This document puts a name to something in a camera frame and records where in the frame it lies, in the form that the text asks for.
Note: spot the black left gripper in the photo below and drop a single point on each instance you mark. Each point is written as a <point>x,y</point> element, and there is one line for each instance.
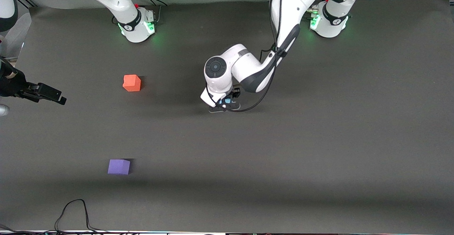
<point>235,93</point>

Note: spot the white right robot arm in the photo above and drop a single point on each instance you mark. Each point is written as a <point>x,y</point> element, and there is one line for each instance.
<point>134,26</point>

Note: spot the orange foam block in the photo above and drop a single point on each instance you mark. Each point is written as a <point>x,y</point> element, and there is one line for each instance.
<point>131,83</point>

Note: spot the purple foam block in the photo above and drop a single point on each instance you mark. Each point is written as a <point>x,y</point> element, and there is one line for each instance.
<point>118,167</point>

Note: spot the light blue foam block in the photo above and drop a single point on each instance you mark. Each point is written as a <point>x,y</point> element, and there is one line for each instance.
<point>227,101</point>

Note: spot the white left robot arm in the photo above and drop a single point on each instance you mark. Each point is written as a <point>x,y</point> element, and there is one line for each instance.
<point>291,8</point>

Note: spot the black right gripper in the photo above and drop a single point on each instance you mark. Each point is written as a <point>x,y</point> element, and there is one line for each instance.
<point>11,84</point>

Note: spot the dark grey table mat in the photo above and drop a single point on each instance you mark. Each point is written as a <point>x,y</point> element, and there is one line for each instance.
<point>227,157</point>

